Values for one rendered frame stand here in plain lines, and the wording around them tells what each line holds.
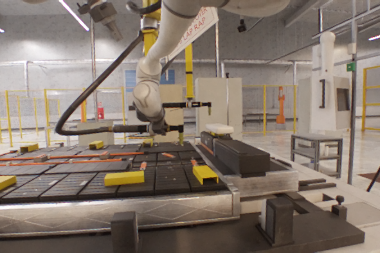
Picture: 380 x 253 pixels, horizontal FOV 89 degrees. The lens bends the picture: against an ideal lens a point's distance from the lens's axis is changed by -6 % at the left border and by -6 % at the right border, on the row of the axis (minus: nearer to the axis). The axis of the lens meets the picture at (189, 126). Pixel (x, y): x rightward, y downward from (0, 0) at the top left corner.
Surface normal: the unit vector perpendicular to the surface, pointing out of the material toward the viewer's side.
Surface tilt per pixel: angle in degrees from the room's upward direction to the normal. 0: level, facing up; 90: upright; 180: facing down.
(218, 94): 90
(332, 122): 90
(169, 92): 90
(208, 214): 90
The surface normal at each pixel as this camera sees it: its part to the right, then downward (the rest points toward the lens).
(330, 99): -0.84, 0.07
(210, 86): 0.14, 0.08
